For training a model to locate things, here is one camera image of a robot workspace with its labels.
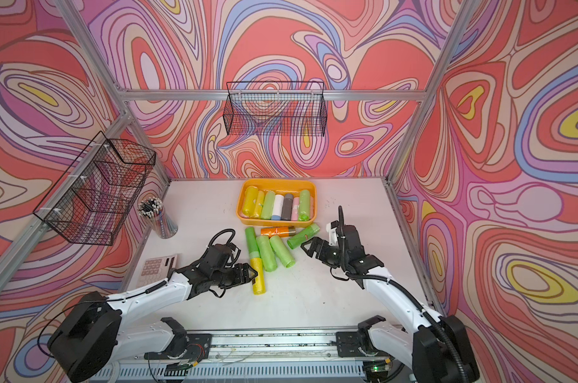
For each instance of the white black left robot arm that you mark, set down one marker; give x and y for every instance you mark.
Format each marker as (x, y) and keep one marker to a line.
(126, 311)

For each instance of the cup of pens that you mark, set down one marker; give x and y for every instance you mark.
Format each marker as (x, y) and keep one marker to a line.
(153, 211)

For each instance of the green yellow trash bag roll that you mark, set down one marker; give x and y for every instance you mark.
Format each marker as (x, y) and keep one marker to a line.
(255, 262)

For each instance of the black wire basket left wall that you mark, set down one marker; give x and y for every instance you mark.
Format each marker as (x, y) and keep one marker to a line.
(91, 205)

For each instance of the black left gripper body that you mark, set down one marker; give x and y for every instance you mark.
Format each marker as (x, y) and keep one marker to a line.
(231, 277)

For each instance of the orange plastic storage box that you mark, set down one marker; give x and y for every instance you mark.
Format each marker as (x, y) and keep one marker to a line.
(283, 186)

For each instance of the black wire basket back wall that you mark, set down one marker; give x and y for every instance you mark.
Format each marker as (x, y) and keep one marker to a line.
(275, 108)

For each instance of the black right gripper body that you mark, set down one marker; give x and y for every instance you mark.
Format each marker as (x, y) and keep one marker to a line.
(334, 256)

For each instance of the white blue trash bag roll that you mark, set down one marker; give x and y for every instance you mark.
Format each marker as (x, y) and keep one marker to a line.
(277, 208)

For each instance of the light green roll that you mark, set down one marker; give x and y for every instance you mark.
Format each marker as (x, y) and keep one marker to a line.
(266, 253)
(282, 252)
(268, 205)
(304, 207)

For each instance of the black wire basket wall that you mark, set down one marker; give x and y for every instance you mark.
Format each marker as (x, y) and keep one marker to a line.
(275, 108)
(91, 205)

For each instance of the pink calculator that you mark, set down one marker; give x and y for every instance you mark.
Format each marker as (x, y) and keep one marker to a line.
(156, 269)

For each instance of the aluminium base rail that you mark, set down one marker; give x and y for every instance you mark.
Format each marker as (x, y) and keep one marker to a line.
(346, 343)

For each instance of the grey trash bag roll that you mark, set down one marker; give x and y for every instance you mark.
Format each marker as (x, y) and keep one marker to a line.
(287, 206)

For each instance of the green roll with label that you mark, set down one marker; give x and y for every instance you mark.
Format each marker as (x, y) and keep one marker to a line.
(303, 236)

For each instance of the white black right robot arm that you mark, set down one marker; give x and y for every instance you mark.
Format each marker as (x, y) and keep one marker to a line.
(408, 311)

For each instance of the pink trash bag roll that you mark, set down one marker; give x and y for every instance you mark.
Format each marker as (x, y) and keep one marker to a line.
(295, 209)

